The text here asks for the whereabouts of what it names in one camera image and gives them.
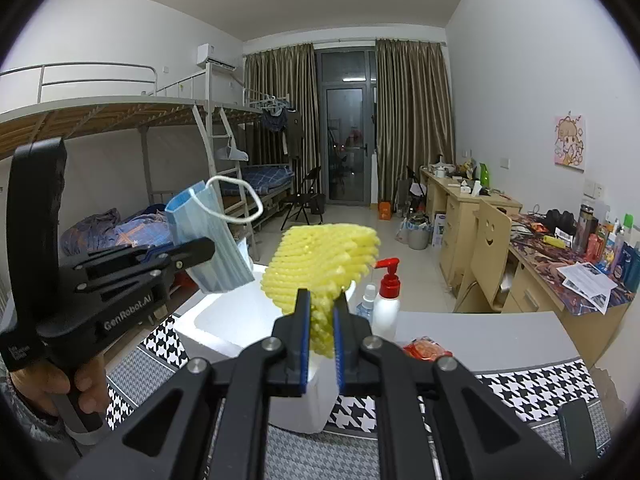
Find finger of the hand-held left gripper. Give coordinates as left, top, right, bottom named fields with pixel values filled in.
left=75, top=236, right=217, bottom=295
left=59, top=244, right=172, bottom=273

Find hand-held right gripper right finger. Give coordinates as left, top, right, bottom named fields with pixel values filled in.
left=332, top=295, right=583, bottom=480

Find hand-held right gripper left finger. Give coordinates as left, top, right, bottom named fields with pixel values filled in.
left=65, top=287, right=313, bottom=480

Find blue face mask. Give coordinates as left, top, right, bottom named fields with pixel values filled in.
left=164, top=176, right=265, bottom=295

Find white foam box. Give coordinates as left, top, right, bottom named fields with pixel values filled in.
left=172, top=252, right=358, bottom=435

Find yellow foam net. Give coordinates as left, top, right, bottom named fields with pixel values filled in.
left=260, top=223, right=381, bottom=359

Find person's left hand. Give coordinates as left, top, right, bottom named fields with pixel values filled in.
left=9, top=352, right=110, bottom=418

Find blue plaid quilt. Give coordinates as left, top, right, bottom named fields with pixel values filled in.
left=60, top=205, right=176, bottom=261

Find clear spray bottle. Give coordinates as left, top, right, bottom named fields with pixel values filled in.
left=356, top=284, right=377, bottom=323

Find white pump bottle red pump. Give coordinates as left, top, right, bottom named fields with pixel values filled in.
left=372, top=258, right=402, bottom=343

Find red snack packet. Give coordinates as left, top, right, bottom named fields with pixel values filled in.
left=402, top=337, right=453, bottom=361

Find blue checked bed sheet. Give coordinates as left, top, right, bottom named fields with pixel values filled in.
left=220, top=164, right=295, bottom=196

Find white hanger with cloth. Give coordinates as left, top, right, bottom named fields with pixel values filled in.
left=215, top=135, right=248, bottom=161

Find black folding chair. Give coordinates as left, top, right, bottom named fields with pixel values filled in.
left=280, top=166, right=326, bottom=226

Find grey bucket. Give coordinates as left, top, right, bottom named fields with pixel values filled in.
left=407, top=215, right=433, bottom=250

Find white metal bunk bed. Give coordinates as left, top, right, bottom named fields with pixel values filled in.
left=207, top=67, right=296, bottom=221
left=0, top=62, right=266, bottom=321

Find dark hanging clothes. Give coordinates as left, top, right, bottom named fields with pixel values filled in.
left=260, top=105, right=303, bottom=161

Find brown curtain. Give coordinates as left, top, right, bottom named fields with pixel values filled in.
left=375, top=37, right=456, bottom=206
left=243, top=42, right=321, bottom=201

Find folding chair by curtain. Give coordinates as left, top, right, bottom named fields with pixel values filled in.
left=400, top=165, right=426, bottom=211

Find light wooden desk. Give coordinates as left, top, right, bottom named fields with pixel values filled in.
left=505, top=212, right=631, bottom=366
left=419, top=165, right=523, bottom=286

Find wooden chair with smiley cutout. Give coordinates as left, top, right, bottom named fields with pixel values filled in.
left=454, top=199, right=513, bottom=313

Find glass balcony door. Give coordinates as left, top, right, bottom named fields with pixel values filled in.
left=320, top=50, right=377, bottom=206

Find houndstooth table mat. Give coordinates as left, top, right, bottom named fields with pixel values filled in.
left=102, top=312, right=613, bottom=480

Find white air conditioner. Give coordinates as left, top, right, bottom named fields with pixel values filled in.
left=196, top=44, right=237, bottom=70

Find pile of small desk items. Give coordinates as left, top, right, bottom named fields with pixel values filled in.
left=429, top=155, right=508, bottom=197

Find printed desk mat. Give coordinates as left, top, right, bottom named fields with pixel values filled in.
left=510, top=212, right=640, bottom=316

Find black smartphone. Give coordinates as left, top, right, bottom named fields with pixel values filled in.
left=557, top=399, right=598, bottom=471

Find black headphones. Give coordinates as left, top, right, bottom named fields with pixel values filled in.
left=542, top=208, right=578, bottom=236

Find white paper leaflet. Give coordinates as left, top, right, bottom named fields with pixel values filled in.
left=556, top=260, right=618, bottom=311

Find row of toiletry bottles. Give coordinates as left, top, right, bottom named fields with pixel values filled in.
left=572, top=202, right=640, bottom=293

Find cartoon wall poster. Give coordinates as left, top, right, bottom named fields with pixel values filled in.
left=552, top=114, right=587, bottom=167

